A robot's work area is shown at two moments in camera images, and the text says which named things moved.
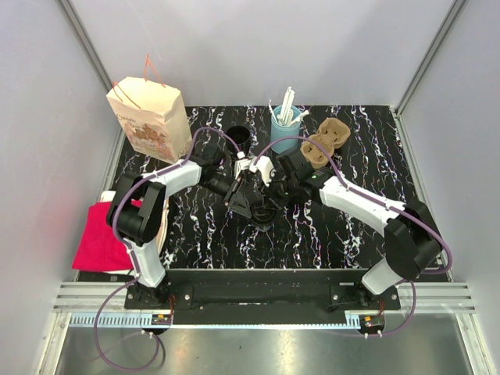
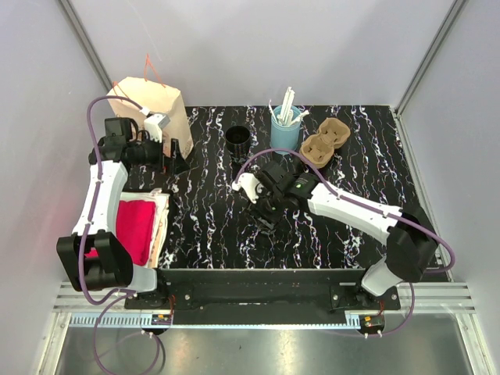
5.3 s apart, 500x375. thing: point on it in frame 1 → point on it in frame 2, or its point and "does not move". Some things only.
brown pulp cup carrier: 331,134 does not move
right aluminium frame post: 449,20 does not move
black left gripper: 236,200 → 175,164
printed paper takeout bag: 152,116 does not move
